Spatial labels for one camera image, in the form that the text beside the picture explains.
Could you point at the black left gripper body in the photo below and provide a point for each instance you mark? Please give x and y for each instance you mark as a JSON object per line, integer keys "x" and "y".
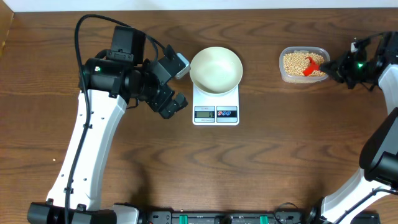
{"x": 149, "y": 89}

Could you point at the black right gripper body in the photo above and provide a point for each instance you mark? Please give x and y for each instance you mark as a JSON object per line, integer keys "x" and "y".
{"x": 356, "y": 70}

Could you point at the red plastic measuring scoop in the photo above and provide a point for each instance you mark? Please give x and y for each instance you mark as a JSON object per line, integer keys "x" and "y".
{"x": 312, "y": 66}

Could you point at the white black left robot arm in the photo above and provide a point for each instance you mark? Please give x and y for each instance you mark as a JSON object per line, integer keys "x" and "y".
{"x": 110, "y": 80}

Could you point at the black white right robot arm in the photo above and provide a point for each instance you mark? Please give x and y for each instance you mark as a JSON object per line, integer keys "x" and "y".
{"x": 377, "y": 173}

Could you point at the white digital kitchen scale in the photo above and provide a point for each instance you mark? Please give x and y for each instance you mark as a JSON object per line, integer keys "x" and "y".
{"x": 215, "y": 109}

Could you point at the cream round bowl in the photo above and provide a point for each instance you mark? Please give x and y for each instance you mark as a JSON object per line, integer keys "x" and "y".
{"x": 216, "y": 70}

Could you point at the clear container of soybeans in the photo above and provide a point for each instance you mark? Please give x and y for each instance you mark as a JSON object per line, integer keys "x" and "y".
{"x": 293, "y": 61}

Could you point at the wooden side panel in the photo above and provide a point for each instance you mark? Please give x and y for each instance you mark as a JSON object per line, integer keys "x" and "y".
{"x": 6, "y": 19}

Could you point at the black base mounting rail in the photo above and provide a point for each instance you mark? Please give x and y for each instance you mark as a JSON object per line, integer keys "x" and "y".
{"x": 165, "y": 217}

